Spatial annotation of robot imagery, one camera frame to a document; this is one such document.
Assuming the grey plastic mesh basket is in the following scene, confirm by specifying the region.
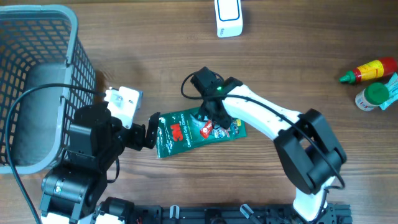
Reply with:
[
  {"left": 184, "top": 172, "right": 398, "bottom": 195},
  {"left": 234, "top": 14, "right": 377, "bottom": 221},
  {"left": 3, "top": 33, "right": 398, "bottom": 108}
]
[{"left": 1, "top": 5, "right": 96, "bottom": 175}]

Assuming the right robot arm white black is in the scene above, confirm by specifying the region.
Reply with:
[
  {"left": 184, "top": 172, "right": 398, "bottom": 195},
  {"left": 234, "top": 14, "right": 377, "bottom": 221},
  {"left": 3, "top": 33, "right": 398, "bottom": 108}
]
[{"left": 187, "top": 67, "right": 347, "bottom": 223}]

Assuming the green 3M gloves packet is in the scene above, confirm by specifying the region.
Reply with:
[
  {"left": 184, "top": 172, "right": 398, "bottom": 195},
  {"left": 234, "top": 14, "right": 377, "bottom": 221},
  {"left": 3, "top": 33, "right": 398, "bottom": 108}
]
[{"left": 156, "top": 108, "right": 247, "bottom": 159}]

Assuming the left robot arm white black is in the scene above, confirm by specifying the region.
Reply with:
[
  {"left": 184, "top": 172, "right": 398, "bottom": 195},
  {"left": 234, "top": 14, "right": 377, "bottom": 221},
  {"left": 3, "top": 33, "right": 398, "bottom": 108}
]
[{"left": 40, "top": 102, "right": 160, "bottom": 223}]

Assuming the light teal tissue pack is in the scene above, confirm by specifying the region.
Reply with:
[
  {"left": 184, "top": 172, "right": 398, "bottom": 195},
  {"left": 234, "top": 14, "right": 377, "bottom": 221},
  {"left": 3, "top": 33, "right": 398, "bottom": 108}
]
[{"left": 379, "top": 73, "right": 398, "bottom": 111}]

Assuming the green lid jar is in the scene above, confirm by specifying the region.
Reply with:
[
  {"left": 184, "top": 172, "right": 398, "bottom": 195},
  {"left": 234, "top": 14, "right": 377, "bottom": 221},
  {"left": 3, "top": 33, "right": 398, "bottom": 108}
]
[{"left": 354, "top": 83, "right": 389, "bottom": 111}]

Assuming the red sauce bottle green cap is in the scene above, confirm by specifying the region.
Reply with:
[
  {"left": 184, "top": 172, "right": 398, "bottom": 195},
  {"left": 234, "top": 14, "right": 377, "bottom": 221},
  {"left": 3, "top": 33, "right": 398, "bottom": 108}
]
[{"left": 339, "top": 57, "right": 397, "bottom": 84}]

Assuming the red coffee stick sachet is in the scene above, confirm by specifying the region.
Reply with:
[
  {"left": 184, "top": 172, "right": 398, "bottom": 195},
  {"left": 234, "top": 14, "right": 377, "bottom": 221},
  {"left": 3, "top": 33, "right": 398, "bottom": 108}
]
[{"left": 200, "top": 120, "right": 213, "bottom": 139}]

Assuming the white barcode scanner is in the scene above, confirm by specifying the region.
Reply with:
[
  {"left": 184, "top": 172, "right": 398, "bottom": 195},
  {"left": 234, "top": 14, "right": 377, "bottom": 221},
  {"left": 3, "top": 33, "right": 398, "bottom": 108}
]
[{"left": 214, "top": 0, "right": 243, "bottom": 38}]

